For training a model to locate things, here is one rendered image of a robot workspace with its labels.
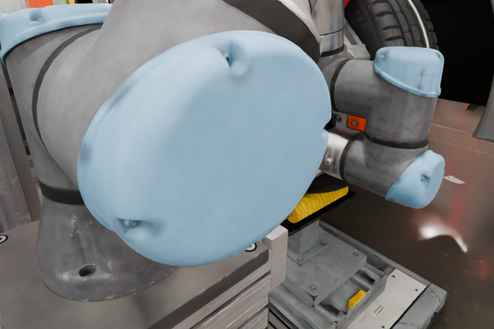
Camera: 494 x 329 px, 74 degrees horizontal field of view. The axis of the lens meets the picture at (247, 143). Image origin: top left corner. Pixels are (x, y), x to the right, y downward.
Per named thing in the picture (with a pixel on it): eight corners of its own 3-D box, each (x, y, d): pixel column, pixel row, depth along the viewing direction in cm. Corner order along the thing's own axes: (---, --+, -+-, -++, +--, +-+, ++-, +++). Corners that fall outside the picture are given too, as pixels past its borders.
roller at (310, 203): (352, 194, 108) (354, 179, 106) (291, 230, 91) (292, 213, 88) (337, 188, 112) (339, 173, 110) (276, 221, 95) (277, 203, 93)
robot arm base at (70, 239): (67, 335, 25) (35, 228, 21) (24, 240, 35) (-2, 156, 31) (222, 245, 34) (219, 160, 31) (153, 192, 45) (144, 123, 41)
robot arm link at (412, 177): (454, 142, 40) (439, 200, 44) (372, 121, 48) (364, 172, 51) (429, 160, 36) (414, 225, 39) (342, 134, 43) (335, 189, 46)
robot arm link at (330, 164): (363, 172, 51) (333, 189, 46) (338, 162, 54) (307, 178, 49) (370, 126, 48) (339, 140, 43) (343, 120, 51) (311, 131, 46)
